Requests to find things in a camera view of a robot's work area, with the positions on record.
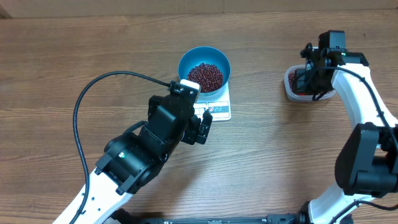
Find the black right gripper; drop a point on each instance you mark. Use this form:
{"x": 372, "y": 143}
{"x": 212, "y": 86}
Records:
{"x": 303, "y": 88}

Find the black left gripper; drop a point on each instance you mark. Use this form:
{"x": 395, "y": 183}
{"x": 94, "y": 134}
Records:
{"x": 192, "y": 135}

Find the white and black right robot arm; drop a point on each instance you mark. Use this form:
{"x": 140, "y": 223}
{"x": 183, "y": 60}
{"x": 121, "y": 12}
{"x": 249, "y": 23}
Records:
{"x": 366, "y": 167}

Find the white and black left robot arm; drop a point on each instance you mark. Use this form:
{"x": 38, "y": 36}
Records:
{"x": 133, "y": 159}

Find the white digital kitchen scale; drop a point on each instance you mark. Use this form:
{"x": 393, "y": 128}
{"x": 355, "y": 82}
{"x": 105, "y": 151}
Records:
{"x": 217, "y": 103}

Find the red beans in bowl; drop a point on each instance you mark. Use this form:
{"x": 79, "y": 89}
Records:
{"x": 208, "y": 76}

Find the blue metal bowl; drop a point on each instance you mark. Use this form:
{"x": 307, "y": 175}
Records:
{"x": 204, "y": 54}

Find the red beans in container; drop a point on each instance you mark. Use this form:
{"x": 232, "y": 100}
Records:
{"x": 292, "y": 82}

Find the clear plastic container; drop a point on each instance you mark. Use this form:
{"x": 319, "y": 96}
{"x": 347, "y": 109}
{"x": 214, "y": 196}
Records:
{"x": 303, "y": 98}

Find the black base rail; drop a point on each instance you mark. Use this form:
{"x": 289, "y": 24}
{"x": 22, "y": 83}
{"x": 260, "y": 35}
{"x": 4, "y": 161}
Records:
{"x": 124, "y": 217}

